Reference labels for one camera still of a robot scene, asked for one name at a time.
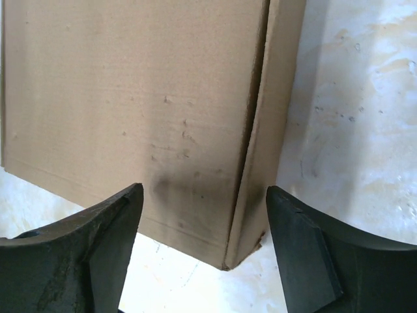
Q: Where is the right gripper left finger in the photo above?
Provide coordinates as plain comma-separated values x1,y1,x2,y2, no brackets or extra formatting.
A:
1,183,144,312

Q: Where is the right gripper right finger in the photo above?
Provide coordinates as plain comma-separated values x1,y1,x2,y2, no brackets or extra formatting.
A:
266,186,416,312

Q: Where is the brown cardboard box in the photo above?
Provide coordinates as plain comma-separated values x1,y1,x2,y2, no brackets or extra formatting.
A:
1,1,306,271

